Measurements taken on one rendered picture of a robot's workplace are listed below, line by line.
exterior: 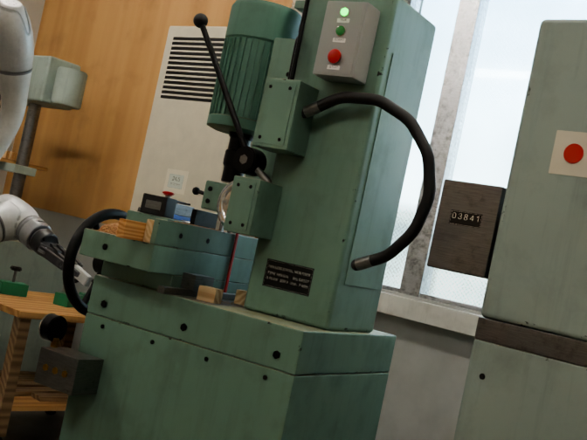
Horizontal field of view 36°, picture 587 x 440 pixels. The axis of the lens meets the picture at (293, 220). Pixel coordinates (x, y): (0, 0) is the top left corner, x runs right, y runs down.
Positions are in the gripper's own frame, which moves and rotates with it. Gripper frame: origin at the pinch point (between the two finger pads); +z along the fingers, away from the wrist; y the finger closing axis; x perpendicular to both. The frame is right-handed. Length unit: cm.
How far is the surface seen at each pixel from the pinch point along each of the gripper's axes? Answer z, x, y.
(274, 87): 48, -74, -28
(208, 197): 35, -43, -13
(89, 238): 30, -25, -38
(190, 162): -73, -21, 112
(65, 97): -148, -13, 103
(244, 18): 23, -84, -18
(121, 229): 42, -34, -44
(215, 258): 47, -32, -15
